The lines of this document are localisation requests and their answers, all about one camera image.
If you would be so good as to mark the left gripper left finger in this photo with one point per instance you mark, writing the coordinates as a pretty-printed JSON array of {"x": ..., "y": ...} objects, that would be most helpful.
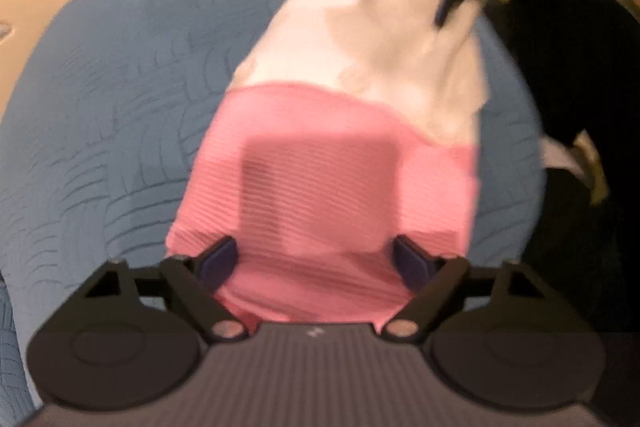
[{"x": 187, "y": 286}]

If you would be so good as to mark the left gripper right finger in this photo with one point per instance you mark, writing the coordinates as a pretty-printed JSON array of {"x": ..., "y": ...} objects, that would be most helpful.
[{"x": 439, "y": 288}]

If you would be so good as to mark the blue quilted bedspread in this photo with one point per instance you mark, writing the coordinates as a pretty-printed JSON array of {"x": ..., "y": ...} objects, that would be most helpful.
[{"x": 100, "y": 136}]

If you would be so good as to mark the pink and white sweater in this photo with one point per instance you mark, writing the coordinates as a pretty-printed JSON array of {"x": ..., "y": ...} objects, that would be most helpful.
[{"x": 349, "y": 123}]

